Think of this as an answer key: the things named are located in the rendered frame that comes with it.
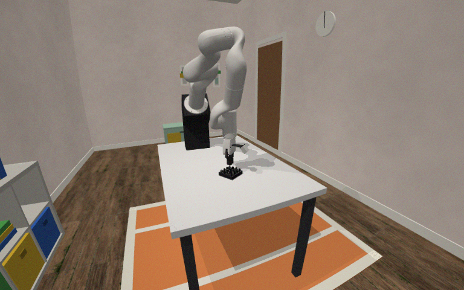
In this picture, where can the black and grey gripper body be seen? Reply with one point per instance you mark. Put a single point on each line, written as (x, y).
(227, 144)

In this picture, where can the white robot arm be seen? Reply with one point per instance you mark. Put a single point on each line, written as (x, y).
(209, 42)

